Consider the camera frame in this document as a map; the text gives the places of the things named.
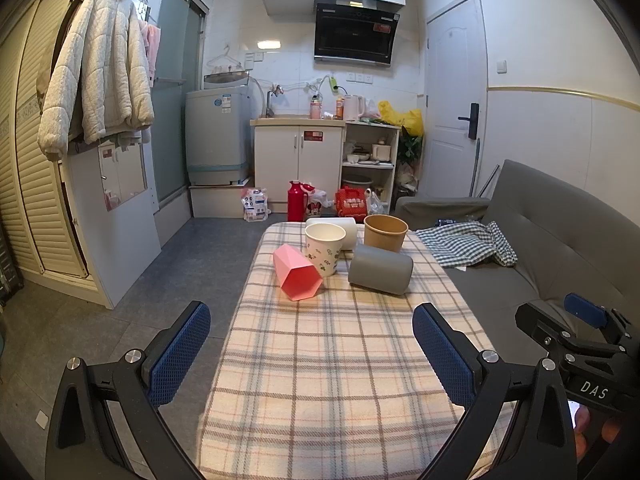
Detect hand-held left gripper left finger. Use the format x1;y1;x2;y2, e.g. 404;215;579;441
45;301;212;480

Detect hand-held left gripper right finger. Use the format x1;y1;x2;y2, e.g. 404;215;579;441
412;302;579;480

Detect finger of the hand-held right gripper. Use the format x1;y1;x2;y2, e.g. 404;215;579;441
564;292;633;342
515;301;618;361

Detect grey cup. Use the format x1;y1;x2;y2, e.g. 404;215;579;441
348;244;414;296

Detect pink faceted cup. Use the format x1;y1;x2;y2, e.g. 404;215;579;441
273;243;325;302

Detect white cup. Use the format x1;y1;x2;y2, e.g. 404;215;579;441
306;217;358;251

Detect patterned paper cup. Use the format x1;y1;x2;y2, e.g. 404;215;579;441
304;223;347;277

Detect person's right hand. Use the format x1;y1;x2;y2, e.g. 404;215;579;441
573;404;624;461

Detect grey sofa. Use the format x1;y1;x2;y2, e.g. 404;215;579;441
395;159;640;361

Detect green checked cloth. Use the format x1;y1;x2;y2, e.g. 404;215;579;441
416;220;518;269

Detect plaid tablecloth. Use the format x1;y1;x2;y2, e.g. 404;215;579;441
197;220;516;480

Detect brown paper bowl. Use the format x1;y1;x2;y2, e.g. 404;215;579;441
363;214;409;254

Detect white washing machine platform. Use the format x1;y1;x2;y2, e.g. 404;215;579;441
189;177;256;219

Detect clear plastic bag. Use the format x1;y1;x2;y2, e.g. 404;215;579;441
366;189;390;216

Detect white detergent pouch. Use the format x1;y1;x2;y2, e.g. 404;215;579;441
241;187;271;222

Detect red shopping bag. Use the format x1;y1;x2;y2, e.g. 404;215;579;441
334;186;371;219

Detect red thermos flask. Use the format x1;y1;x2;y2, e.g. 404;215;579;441
287;180;307;223

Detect red cartoon print bag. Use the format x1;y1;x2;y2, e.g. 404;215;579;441
302;185;334;219

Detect white open shelf unit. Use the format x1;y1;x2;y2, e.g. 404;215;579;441
341;121;401;202

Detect green leafy vegetables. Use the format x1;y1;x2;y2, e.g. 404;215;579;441
400;127;425;167

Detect louvred wardrobe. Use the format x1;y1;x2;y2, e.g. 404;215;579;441
0;0;103;283

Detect white sink cabinet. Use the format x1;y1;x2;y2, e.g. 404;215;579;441
251;116;347;194

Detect grey washing machine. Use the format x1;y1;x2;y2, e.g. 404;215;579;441
185;85;252;187

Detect white door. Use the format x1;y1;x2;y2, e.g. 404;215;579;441
424;0;489;199

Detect yellow plastic bag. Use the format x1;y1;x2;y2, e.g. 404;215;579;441
378;100;424;137

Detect frosted glass sliding door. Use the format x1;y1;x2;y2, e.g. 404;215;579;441
151;0;209;211

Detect white electric kettle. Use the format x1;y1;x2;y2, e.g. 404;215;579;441
344;94;366;122

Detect metal faucet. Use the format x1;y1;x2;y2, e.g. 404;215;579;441
266;85;286;118

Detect grey wash basin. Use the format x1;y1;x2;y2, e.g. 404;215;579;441
203;72;249;89

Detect white clothes hanger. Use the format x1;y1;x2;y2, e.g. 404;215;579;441
206;45;246;74

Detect white padded jacket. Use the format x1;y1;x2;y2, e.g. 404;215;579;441
38;0;156;162

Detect pink garment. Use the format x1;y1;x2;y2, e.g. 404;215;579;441
139;20;162;82

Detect black range hood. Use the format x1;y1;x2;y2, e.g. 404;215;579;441
314;0;402;66

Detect mop handle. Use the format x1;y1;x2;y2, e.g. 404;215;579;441
470;137;484;199

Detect black door handle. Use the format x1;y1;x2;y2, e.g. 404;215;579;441
458;103;480;139

